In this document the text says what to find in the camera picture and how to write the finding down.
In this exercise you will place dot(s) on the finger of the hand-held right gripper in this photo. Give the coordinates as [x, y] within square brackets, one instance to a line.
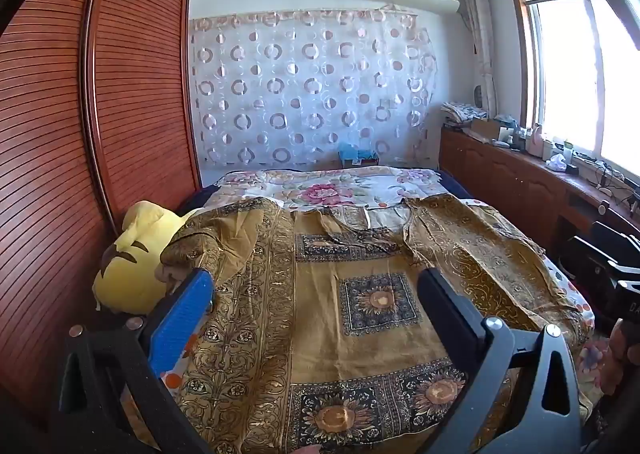
[592, 254]

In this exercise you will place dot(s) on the window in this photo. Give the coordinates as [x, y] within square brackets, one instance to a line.
[565, 74]

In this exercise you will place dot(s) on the brown patterned garment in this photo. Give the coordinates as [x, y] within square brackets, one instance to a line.
[320, 334]

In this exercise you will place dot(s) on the crumpled white tissue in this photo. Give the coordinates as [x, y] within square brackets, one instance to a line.
[556, 163]

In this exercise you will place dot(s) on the sheer circle-patterned curtain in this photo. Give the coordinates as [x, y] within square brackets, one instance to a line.
[310, 84]

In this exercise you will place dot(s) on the wooden louvred wardrobe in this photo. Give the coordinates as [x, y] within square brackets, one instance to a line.
[125, 109]

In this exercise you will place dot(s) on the orange-print white sheet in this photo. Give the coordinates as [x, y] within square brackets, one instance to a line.
[572, 296]

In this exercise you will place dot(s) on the yellow plush toy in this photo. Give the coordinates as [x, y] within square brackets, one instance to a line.
[135, 259]

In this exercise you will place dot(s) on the stack of folded cloths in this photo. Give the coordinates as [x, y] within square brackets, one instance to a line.
[462, 111]

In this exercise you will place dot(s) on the pink bottle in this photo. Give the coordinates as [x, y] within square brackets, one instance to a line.
[536, 141]

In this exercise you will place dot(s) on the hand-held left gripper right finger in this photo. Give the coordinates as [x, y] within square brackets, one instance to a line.
[450, 314]

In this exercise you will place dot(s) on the long wooden cabinet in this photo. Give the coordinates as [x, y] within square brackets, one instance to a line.
[510, 184]

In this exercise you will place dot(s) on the blue tissue box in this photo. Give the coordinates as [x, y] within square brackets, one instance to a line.
[355, 154]

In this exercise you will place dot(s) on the dark blue bed sheet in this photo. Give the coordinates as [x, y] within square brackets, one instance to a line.
[457, 184]

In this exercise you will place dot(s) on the brown cardboard box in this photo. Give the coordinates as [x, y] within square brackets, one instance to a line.
[485, 129]

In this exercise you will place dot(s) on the floral blanket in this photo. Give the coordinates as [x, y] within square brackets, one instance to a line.
[320, 194]

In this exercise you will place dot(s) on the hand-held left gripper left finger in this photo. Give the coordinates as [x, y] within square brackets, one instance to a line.
[185, 319]

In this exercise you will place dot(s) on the pale window curtain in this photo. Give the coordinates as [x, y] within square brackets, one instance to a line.
[477, 34]

